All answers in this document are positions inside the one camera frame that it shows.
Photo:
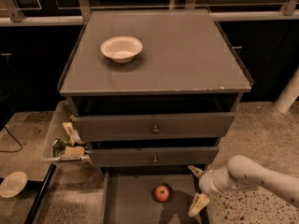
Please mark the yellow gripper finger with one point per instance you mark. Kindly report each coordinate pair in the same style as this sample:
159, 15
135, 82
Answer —
197, 172
199, 202

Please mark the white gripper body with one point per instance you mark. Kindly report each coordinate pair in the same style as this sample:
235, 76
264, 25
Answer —
206, 182

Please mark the red apple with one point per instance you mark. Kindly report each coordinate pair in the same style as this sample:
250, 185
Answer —
161, 193

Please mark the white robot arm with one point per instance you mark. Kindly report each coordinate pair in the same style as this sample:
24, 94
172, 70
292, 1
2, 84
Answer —
254, 179

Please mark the grey middle drawer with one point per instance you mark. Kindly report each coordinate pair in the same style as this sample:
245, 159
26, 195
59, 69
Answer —
157, 156

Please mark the grey drawer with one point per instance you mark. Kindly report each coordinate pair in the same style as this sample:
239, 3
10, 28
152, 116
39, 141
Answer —
157, 156
128, 196
148, 127

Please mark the grey bottom drawer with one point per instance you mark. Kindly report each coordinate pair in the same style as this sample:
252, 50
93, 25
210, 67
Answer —
128, 196

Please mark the grey top drawer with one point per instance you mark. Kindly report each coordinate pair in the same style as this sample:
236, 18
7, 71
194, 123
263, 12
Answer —
148, 127

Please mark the grey drawer cabinet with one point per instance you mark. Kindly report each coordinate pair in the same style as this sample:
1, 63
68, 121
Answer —
186, 66

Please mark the white bowl on counter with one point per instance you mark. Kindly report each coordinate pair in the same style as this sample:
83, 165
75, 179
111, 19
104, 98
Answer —
121, 49

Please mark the yellow sponge in bin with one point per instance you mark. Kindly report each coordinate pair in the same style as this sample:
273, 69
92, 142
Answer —
74, 151

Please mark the clear plastic bin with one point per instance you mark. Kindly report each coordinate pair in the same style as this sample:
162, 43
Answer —
58, 134

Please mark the green packet in bin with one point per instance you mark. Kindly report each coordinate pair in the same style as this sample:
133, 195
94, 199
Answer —
59, 147

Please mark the black floor frame bar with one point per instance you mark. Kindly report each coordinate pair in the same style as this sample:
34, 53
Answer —
42, 189

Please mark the metal railing frame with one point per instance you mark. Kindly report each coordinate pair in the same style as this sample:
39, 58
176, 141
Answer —
78, 11

